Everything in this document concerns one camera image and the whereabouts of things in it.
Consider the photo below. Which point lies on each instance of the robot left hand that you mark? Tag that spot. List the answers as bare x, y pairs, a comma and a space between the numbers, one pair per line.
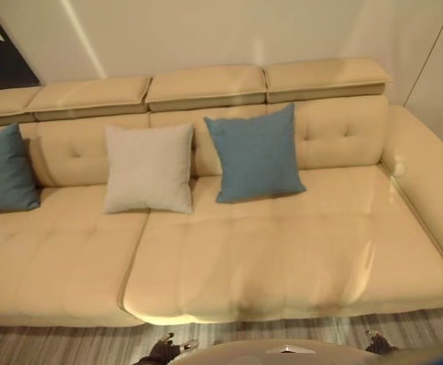
168, 351

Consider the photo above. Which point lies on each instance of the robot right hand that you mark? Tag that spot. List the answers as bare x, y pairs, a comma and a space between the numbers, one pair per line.
380, 346

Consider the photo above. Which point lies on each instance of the cream leather sofa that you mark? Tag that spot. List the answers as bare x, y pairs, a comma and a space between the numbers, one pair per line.
266, 247

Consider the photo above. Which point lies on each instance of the grey striped floor rug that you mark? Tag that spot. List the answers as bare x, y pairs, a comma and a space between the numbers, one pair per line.
92, 344

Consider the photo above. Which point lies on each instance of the beige square cushion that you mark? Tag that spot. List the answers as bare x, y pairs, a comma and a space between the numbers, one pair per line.
149, 169

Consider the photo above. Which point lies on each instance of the blue square cushion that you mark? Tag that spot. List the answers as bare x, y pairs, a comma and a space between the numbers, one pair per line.
2, 175
257, 156

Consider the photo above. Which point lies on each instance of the dark framed wall picture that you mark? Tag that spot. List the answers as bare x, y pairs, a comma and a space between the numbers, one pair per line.
0, 49

